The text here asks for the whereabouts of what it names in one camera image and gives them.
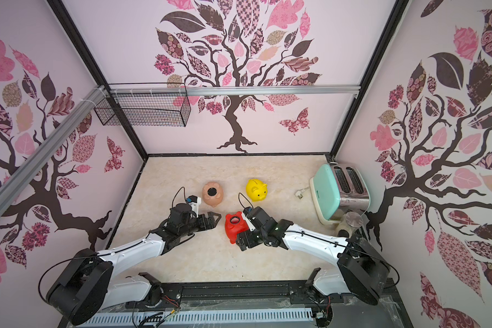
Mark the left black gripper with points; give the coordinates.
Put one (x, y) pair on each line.
(204, 219)

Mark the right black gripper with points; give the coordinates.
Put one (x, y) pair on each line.
(248, 231)

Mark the red piggy bank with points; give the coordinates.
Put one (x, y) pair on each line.
(234, 225)

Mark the yellow piggy bank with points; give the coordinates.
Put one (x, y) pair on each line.
(256, 190)

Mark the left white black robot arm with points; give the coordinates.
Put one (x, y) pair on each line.
(91, 280)

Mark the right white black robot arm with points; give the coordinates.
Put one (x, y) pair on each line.
(357, 267)

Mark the white toaster plug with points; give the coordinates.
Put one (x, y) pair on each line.
(301, 192)

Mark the mint green toaster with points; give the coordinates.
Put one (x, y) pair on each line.
(338, 188)

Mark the glass jar black lid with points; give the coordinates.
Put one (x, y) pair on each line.
(349, 224)

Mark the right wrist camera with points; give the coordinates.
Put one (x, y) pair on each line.
(247, 218)

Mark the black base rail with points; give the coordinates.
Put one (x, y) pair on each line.
(297, 291)

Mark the white cable duct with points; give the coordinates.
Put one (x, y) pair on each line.
(199, 318)

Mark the black wire basket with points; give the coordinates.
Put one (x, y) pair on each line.
(160, 104)

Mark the back aluminium rail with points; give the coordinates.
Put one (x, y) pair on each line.
(238, 89)

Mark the aluminium rail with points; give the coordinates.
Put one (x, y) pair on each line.
(238, 89)
(26, 173)

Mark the left aluminium rail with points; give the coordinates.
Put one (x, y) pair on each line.
(26, 173)

